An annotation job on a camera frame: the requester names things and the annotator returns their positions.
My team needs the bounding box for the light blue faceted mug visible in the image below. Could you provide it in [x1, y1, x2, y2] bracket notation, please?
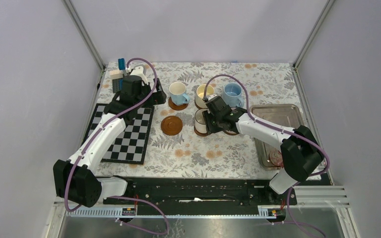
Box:
[169, 81, 190, 106]

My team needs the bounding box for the white mug black rim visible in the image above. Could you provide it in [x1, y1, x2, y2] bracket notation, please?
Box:
[194, 109, 207, 133]

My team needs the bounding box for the cream yellow mug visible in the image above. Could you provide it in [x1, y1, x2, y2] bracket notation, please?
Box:
[195, 84, 215, 101]

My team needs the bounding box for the dark walnut coaster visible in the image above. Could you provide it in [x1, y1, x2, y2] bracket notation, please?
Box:
[193, 127, 208, 137]

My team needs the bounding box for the pink patterned mug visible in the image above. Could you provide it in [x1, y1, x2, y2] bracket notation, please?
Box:
[268, 149, 284, 168]

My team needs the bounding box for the metal tray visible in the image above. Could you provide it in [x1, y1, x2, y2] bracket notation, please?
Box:
[250, 104, 304, 171]

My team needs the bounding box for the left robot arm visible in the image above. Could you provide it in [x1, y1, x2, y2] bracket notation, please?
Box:
[53, 74, 167, 212]

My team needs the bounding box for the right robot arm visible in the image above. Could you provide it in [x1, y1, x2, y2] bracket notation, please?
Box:
[203, 95, 326, 204]

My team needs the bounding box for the blue grey block toy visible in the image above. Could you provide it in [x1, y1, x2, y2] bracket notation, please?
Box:
[109, 58, 127, 93]

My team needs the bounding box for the floral tablecloth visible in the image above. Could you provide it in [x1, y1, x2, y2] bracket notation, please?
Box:
[96, 62, 301, 179]

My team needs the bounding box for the black white chessboard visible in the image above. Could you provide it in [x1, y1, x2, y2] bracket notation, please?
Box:
[102, 107, 154, 165]

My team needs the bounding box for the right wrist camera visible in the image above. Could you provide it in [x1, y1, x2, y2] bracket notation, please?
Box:
[203, 94, 218, 103]

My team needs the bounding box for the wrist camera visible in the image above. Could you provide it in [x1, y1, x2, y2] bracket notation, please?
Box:
[130, 65, 149, 85]
[203, 94, 218, 103]

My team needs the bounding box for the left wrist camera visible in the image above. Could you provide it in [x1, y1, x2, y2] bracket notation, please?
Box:
[130, 65, 149, 85]

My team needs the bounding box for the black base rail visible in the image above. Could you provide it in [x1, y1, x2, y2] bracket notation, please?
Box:
[70, 176, 332, 216]

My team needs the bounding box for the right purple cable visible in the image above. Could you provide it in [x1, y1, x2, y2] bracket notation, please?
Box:
[203, 74, 331, 238]

